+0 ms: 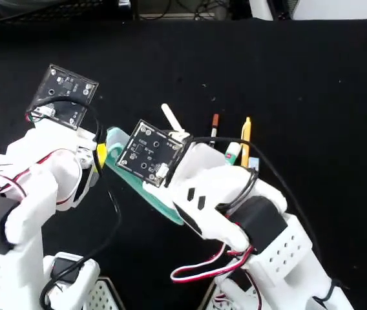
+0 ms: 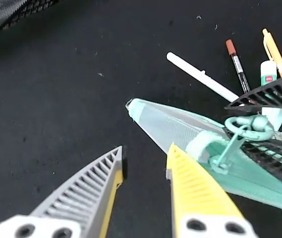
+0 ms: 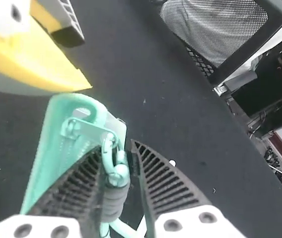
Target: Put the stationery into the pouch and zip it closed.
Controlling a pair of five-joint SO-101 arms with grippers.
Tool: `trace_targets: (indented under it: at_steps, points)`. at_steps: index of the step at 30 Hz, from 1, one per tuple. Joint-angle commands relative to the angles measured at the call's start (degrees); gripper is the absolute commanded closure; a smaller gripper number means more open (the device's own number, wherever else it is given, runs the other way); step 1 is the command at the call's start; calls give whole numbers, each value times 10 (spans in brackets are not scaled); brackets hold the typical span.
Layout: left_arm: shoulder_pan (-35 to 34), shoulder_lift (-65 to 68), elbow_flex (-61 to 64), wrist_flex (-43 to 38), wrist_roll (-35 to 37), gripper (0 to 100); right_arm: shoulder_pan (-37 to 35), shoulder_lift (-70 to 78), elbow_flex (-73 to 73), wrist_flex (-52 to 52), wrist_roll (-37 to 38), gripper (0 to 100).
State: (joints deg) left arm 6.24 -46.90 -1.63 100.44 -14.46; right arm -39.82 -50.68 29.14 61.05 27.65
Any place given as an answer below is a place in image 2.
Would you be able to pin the black pen with brown cap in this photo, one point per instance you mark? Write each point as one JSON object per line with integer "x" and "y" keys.
{"x": 236, "y": 63}

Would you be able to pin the mint green mesh pouch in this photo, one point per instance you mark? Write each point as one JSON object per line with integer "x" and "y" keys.
{"x": 161, "y": 124}

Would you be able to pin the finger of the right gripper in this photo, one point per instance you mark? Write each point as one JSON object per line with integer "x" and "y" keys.
{"x": 275, "y": 95}
{"x": 277, "y": 155}

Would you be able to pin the white pen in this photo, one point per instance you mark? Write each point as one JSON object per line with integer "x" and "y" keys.
{"x": 200, "y": 74}

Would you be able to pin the yellow pen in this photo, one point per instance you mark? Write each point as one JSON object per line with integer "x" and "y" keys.
{"x": 275, "y": 52}

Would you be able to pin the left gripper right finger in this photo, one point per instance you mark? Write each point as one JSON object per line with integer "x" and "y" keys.
{"x": 195, "y": 193}

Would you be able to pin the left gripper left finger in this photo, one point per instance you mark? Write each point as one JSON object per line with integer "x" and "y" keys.
{"x": 81, "y": 198}

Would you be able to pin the white glue stick green label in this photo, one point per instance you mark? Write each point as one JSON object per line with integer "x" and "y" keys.
{"x": 268, "y": 70}

